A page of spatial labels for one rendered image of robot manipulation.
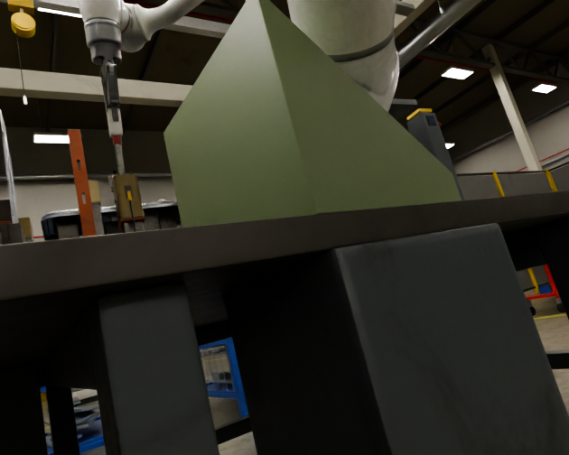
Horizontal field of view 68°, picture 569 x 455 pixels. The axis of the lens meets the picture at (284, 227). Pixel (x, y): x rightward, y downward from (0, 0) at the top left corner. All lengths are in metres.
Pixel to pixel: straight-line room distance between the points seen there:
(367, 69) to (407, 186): 0.21
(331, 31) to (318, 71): 0.11
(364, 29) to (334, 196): 0.28
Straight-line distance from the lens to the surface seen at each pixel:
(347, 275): 0.43
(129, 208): 1.13
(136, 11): 1.44
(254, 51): 0.56
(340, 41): 0.66
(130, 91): 5.09
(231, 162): 0.59
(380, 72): 0.70
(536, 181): 8.38
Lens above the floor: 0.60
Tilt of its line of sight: 12 degrees up
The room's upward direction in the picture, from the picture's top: 14 degrees counter-clockwise
